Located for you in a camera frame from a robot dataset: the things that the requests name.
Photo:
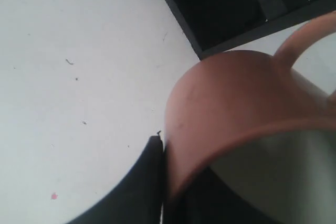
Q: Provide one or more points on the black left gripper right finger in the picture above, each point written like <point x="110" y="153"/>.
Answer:
<point x="209" y="200"/>

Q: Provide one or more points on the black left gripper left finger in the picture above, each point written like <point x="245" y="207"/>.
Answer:
<point x="138" y="197"/>

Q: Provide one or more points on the pink ceramic mug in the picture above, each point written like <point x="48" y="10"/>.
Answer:
<point x="234" y="97"/>

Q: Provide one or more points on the black two-tier corner shelf rack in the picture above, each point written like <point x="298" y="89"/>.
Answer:
<point x="213" y="26"/>

